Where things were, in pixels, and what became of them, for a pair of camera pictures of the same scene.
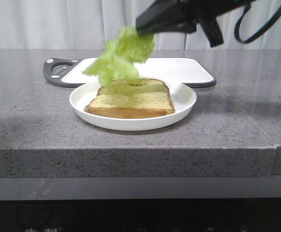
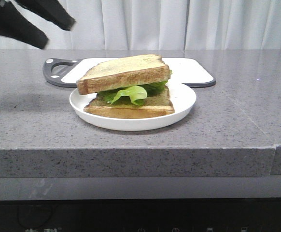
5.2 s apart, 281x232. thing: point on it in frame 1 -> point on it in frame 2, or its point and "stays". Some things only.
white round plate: (183, 99) stays
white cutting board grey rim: (69, 72) stays
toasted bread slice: (140, 98) stays
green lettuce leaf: (118, 62) -> (136, 94)
